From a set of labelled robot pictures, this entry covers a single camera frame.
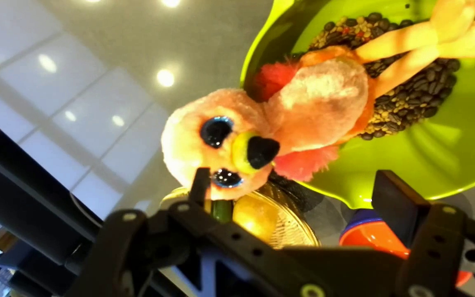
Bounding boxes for brown coffee beans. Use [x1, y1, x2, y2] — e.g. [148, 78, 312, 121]
[308, 12, 463, 143]

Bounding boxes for orange pink stuffed bird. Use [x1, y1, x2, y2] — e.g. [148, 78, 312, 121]
[160, 0, 475, 204]

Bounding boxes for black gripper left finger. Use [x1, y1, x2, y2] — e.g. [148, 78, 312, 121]
[69, 167, 272, 297]

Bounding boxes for lime green bowl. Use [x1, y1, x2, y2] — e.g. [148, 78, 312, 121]
[237, 0, 475, 212]

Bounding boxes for purple and red bowl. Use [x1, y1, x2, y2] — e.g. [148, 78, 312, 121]
[338, 210, 475, 288]

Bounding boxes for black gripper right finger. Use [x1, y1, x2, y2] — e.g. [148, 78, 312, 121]
[371, 169, 475, 297]

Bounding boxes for dark wood counter base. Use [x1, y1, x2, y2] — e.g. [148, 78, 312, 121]
[0, 106, 110, 297]

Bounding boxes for flat wicker plate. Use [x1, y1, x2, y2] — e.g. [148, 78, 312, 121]
[160, 184, 322, 250]

